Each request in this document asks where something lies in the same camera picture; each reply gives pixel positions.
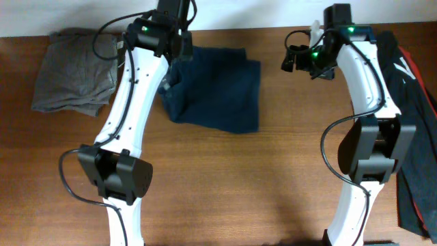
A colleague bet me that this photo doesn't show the navy blue shorts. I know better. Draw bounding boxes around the navy blue shorts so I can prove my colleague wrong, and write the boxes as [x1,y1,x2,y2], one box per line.
[158,46,261,134]

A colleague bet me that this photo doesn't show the black garment with red trim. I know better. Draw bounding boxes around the black garment with red trim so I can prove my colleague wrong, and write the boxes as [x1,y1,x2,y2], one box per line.
[375,30,437,244]

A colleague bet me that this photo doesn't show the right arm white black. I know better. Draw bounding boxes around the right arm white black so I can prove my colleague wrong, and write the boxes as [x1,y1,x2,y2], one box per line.
[281,3,417,245]

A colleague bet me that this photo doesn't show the grey folded garment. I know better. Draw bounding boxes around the grey folded garment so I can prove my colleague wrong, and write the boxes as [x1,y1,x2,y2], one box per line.
[31,28,118,117]

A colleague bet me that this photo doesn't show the right black cable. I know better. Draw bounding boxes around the right black cable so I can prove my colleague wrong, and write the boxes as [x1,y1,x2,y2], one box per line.
[284,29,386,246]

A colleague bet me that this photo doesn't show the black cable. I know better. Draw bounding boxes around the black cable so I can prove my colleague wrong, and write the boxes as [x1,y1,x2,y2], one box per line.
[57,0,198,246]
[284,29,386,246]

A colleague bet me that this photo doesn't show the left black cable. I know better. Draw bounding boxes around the left black cable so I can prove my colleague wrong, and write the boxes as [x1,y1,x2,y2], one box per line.
[57,0,198,246]

